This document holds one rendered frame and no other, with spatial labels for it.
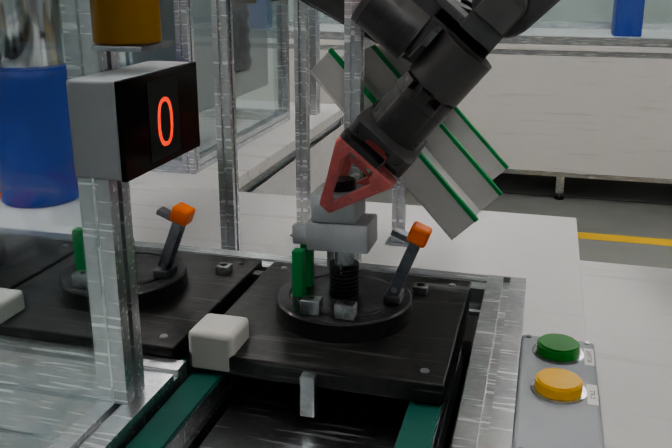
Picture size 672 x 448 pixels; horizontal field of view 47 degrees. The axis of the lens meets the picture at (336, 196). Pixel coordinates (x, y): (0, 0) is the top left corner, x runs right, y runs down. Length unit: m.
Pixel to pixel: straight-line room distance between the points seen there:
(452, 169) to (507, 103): 3.55
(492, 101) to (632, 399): 3.78
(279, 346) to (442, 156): 0.44
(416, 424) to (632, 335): 0.47
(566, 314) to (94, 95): 0.75
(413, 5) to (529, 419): 0.37
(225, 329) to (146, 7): 0.31
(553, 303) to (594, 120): 3.54
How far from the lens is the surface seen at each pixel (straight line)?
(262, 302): 0.84
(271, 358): 0.73
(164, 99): 0.60
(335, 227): 0.76
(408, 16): 0.70
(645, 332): 1.10
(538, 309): 1.12
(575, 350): 0.77
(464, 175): 1.08
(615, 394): 0.94
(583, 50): 4.58
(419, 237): 0.75
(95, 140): 0.56
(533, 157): 4.68
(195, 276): 0.92
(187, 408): 0.71
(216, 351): 0.74
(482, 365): 0.75
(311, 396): 0.71
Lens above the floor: 1.31
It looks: 16 degrees down
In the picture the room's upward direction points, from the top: straight up
